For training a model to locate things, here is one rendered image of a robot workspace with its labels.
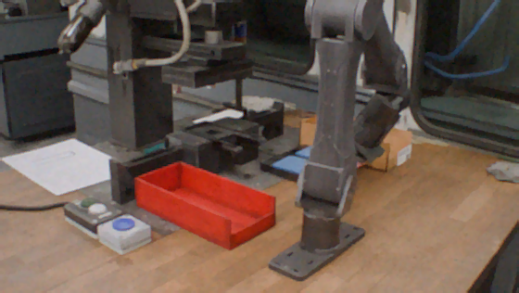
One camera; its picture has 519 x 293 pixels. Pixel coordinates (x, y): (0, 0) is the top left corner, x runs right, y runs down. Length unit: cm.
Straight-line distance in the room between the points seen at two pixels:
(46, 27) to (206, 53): 320
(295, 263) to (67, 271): 36
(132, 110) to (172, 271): 58
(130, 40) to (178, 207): 49
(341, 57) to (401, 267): 35
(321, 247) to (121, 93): 69
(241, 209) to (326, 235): 22
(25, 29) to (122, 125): 288
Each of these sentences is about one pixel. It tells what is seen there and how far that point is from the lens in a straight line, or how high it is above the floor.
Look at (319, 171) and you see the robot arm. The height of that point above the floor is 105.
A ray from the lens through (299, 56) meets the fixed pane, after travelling 185.
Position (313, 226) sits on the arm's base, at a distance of 87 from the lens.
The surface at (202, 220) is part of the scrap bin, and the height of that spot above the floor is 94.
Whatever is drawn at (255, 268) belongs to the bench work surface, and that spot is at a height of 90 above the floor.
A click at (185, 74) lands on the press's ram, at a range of 111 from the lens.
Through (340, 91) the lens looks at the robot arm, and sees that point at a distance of 81.
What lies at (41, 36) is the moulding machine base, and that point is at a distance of 427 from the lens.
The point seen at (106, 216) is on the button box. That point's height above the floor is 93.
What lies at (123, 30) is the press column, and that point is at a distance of 132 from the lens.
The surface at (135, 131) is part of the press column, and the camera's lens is 136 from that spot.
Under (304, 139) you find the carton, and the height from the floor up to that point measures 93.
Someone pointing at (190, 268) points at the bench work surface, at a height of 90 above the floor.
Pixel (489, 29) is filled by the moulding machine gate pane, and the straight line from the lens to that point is 146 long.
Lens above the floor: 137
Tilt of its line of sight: 20 degrees down
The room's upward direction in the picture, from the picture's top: 1 degrees clockwise
